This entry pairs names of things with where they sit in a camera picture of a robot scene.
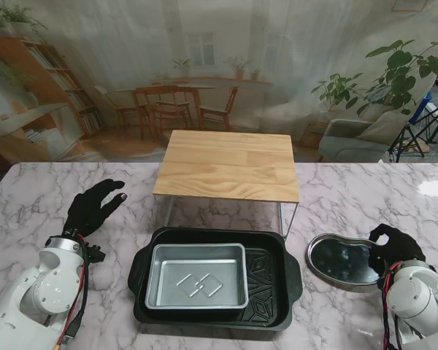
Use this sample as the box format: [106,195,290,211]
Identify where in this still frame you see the silver rectangular baking tin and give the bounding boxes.
[145,242,250,315]

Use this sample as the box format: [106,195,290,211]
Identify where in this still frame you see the red black left arm cables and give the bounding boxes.
[53,236,91,350]

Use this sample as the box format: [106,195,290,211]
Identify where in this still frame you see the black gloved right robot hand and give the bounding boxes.
[366,223,426,289]

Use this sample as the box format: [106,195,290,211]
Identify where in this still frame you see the printed room scene backdrop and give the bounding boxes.
[0,0,438,163]

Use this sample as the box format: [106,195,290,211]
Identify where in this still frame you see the red black arm cables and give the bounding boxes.
[53,236,91,350]
[381,262,406,350]

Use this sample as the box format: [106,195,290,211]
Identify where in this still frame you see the kidney-shaped steel dish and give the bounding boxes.
[306,233,388,292]

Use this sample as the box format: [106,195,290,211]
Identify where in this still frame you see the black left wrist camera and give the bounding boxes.
[83,243,107,264]

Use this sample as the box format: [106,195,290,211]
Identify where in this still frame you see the red black right arm cables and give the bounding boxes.
[381,262,406,350]

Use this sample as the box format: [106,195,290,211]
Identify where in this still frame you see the black tripod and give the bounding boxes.
[388,98,438,163]

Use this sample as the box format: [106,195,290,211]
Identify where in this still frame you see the wooden shelf with metal legs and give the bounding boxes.
[152,130,301,241]

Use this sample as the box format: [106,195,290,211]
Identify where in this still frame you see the large black patterned baking tray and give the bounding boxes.
[127,226,303,332]

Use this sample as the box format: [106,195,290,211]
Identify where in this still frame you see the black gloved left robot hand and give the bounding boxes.
[63,179,128,240]

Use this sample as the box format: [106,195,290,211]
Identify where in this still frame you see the blue panel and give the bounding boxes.
[408,90,434,125]

